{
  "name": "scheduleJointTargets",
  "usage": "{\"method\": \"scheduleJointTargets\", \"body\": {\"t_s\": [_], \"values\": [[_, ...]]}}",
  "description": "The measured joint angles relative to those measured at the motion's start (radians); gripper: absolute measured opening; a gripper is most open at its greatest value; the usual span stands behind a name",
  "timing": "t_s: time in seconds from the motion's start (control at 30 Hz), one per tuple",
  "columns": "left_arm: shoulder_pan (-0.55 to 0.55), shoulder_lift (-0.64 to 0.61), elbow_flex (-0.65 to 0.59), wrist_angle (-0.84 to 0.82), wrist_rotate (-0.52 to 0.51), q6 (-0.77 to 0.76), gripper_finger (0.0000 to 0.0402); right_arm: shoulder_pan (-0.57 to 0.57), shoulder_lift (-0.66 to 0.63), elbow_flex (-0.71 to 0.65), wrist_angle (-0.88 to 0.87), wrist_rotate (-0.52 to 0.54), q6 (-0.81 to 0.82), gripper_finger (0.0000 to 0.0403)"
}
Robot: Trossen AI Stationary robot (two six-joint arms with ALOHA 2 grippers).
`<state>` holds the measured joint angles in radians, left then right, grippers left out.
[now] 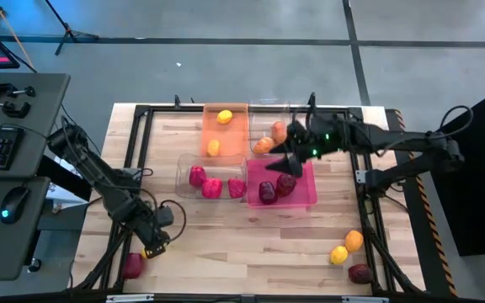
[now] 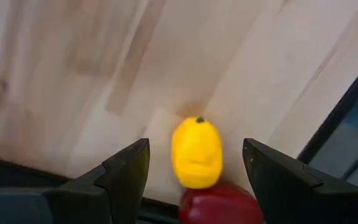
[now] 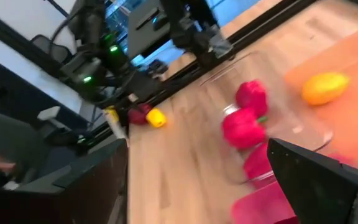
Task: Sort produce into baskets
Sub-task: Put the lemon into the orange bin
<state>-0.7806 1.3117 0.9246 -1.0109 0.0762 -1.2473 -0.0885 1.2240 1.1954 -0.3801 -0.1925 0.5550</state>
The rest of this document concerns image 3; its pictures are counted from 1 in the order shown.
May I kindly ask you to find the clear plastic bin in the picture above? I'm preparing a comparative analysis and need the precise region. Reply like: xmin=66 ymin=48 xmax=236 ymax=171
xmin=199 ymin=51 xmax=335 ymax=187

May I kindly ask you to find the dark red bell pepper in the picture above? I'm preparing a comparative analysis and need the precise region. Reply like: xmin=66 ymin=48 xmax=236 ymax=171
xmin=127 ymin=103 xmax=153 ymax=126

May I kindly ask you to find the yellow bell pepper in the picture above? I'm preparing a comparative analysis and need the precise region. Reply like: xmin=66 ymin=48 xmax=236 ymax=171
xmin=145 ymin=108 xmax=168 ymax=129
xmin=301 ymin=72 xmax=351 ymax=106

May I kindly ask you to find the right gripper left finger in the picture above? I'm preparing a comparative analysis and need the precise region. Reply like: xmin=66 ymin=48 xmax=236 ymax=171
xmin=0 ymin=138 xmax=129 ymax=224

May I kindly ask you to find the person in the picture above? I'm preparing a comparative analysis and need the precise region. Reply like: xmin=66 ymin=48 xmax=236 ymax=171
xmin=0 ymin=107 xmax=51 ymax=189

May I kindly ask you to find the small white box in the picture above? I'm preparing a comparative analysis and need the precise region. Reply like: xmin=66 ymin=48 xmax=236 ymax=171
xmin=37 ymin=105 xmax=62 ymax=122

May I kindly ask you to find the orange plastic bin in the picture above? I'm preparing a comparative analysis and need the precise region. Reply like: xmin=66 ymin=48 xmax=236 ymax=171
xmin=284 ymin=18 xmax=358 ymax=175

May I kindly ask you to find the black mesh office chair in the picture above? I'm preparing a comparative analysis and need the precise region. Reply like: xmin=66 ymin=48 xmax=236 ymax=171
xmin=30 ymin=34 xmax=73 ymax=65

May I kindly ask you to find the grey desk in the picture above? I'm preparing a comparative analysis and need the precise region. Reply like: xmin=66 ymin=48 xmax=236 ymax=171
xmin=127 ymin=0 xmax=171 ymax=60

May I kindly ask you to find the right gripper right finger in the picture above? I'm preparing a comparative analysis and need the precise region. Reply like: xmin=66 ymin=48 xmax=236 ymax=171
xmin=267 ymin=138 xmax=358 ymax=224

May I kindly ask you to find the pink plastic bin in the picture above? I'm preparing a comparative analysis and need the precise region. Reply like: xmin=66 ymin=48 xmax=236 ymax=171
xmin=230 ymin=152 xmax=357 ymax=224

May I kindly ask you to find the black metal table frame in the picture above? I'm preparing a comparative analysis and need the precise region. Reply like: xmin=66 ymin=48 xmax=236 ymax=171
xmin=90 ymin=0 xmax=318 ymax=141

